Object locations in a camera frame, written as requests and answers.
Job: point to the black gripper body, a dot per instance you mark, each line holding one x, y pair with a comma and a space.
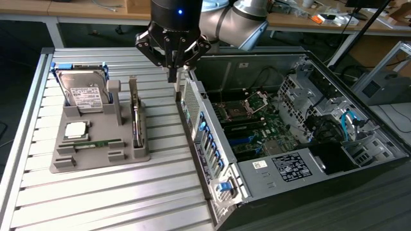
176, 21

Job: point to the graphics card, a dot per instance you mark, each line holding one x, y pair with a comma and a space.
137, 120

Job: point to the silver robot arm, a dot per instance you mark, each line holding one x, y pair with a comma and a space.
238, 24

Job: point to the open black PC case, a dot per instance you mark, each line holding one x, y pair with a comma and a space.
225, 72

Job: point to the cardboard box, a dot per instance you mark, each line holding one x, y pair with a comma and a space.
138, 6

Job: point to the metal socket cover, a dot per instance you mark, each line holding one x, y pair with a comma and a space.
257, 102

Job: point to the hard disk with blue carrier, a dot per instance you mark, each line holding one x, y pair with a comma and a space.
81, 96

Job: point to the blue slot clip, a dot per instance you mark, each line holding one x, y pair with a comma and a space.
214, 149
222, 168
218, 158
210, 138
202, 122

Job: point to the grey metal box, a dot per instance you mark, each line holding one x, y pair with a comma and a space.
281, 7

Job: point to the black RAM slot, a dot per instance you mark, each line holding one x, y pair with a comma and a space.
245, 124
248, 130

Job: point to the green motherboard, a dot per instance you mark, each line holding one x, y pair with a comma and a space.
273, 125

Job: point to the wooden desk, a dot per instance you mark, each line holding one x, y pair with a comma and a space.
33, 9
400, 29

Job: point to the white cup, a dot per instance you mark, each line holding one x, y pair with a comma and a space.
309, 2

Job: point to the orange white box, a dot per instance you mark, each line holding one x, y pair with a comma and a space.
321, 19

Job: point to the blue expansion slot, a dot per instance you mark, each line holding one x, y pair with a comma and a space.
242, 140

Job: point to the silver CPU chip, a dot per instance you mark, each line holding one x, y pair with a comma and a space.
76, 131

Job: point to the green RAM stick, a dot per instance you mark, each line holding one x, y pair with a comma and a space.
93, 143

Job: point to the chipset heatsink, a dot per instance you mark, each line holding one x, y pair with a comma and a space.
273, 147

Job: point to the grey parts rack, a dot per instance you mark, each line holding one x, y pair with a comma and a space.
97, 156

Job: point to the black monitor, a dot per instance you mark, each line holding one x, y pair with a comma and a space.
360, 3

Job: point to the black stand pole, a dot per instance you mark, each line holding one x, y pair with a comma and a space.
369, 24

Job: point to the grey power supply unit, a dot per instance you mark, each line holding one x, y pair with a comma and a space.
257, 178

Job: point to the blue case latch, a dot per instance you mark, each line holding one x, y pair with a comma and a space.
224, 187

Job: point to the grey machine housing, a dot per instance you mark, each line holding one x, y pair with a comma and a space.
385, 89

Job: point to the aluminium profile frame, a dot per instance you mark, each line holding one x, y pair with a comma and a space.
397, 51

